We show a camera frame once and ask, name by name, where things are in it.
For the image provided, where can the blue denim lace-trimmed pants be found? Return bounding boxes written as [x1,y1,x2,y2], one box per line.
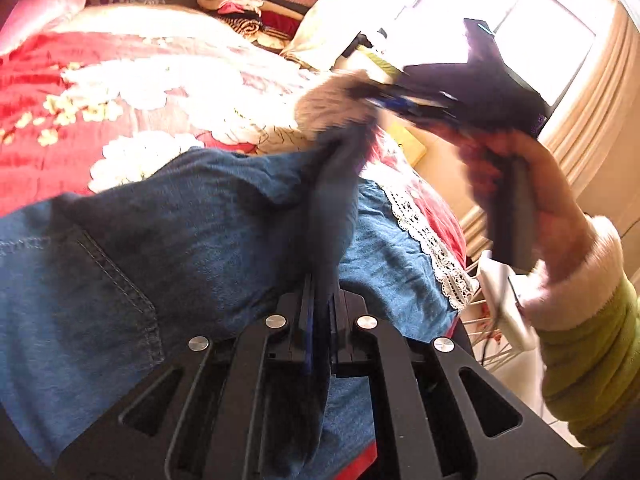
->
[0,71,482,480]

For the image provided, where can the green fleece sleeve forearm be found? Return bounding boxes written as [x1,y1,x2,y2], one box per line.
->
[521,217,639,450]

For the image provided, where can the right hand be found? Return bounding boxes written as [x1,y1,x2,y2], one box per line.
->
[427,122,594,284]

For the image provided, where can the yellow paper bag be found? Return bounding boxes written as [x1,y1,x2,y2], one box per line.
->
[385,119,427,168]

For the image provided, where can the cream curtain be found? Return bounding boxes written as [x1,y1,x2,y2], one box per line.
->
[282,0,640,261]

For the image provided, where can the stack of folded clothes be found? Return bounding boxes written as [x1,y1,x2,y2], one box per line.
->
[196,0,319,54]

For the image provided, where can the red floral blanket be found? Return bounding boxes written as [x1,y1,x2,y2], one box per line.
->
[0,4,469,480]

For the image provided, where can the pink quilt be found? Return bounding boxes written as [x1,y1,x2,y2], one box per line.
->
[1,0,86,55]

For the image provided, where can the window frame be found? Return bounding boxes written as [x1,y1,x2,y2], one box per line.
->
[384,0,594,107]

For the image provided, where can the white wire rack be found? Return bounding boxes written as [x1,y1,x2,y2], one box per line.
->
[462,252,537,372]

